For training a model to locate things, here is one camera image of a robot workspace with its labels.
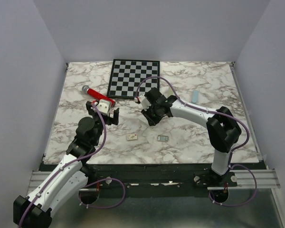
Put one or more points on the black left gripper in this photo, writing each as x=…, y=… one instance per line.
x=114, y=120

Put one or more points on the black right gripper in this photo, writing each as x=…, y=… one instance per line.
x=151, y=121

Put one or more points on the grey staple strip tray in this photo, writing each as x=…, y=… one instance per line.
x=162, y=138

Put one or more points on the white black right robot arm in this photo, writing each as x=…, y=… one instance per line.
x=223, y=130

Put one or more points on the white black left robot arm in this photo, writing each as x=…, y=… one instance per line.
x=38, y=208

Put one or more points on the pale green stapler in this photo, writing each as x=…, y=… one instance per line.
x=170, y=92

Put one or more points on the light blue stapler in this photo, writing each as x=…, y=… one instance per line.
x=195, y=96

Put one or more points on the red glitter toy microphone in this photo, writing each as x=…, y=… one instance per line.
x=98, y=96

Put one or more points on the small staple box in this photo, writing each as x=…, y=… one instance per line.
x=132, y=137

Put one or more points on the black white chessboard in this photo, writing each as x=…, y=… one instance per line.
x=128, y=76

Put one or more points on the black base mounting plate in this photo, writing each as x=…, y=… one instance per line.
x=151, y=181

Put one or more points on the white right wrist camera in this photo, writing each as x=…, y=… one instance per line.
x=143, y=101

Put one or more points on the aluminium rail left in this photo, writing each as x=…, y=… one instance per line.
x=38, y=177

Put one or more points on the aluminium rail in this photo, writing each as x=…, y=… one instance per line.
x=38, y=177
x=244, y=180

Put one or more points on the aluminium rail right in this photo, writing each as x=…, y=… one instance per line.
x=244, y=180

